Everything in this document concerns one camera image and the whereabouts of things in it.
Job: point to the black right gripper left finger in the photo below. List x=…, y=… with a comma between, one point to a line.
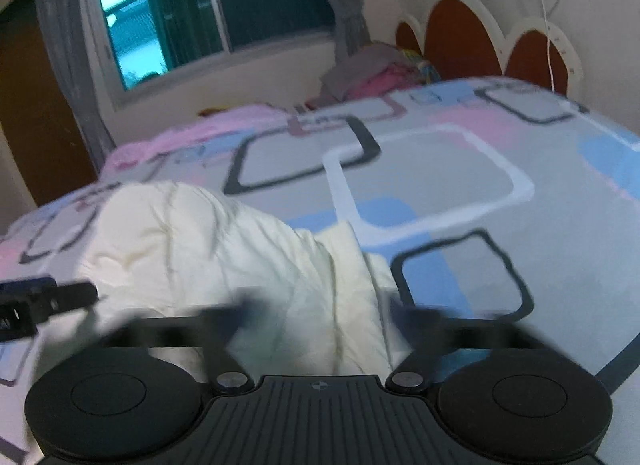
x=216, y=326

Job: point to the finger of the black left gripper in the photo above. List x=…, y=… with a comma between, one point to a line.
x=71, y=296

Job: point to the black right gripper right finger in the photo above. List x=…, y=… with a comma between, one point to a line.
x=424, y=331

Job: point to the white quilted duvet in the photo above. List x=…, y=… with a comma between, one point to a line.
x=167, y=249

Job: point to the folded clothes pile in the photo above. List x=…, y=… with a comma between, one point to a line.
x=374, y=71

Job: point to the patterned grey blue bedsheet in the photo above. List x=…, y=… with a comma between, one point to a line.
x=510, y=208

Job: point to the brown wooden door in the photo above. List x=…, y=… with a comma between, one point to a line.
x=36, y=119

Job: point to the pink blanket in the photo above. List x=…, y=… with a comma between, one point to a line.
x=233, y=120

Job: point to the red white heart headboard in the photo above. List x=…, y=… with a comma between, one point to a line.
x=462, y=39

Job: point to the grey left curtain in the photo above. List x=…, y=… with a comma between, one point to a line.
x=60, y=22

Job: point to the window with grey frame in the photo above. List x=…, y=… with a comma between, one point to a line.
x=148, y=44

